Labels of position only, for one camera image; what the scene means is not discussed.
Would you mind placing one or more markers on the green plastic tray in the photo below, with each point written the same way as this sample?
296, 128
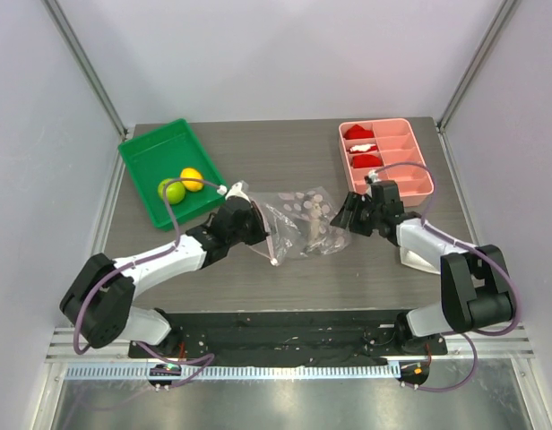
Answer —
162, 154

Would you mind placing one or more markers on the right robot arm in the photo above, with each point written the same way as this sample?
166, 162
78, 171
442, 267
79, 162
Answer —
476, 291

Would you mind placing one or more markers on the aluminium front rail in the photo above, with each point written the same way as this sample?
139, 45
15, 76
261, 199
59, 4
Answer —
120, 361

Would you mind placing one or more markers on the red fake food slice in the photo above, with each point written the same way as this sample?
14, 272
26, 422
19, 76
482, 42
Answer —
366, 161

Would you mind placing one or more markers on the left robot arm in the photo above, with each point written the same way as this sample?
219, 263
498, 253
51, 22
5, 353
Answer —
99, 302

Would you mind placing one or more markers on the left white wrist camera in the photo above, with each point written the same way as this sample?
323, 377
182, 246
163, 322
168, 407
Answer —
237, 190

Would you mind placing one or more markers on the green fake fruit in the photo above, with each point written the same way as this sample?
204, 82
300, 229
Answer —
171, 191

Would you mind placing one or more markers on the yellow fake fruit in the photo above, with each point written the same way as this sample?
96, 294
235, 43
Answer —
192, 180

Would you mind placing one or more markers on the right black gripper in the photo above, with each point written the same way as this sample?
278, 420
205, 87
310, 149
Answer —
360, 215

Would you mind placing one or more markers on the red fake food piece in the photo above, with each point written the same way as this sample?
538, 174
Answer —
357, 132

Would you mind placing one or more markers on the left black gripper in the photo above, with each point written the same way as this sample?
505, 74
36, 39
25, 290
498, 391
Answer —
261, 232

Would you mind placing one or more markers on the clear zip top bag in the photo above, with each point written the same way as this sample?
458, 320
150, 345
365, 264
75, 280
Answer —
286, 222

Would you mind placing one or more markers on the pink compartment tray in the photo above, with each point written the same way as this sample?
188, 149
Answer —
398, 149

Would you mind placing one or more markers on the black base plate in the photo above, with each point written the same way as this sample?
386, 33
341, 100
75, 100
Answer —
291, 339

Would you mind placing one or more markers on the white cloth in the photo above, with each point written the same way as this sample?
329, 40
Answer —
415, 262

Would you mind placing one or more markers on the grey fake fish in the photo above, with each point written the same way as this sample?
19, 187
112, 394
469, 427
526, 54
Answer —
315, 227

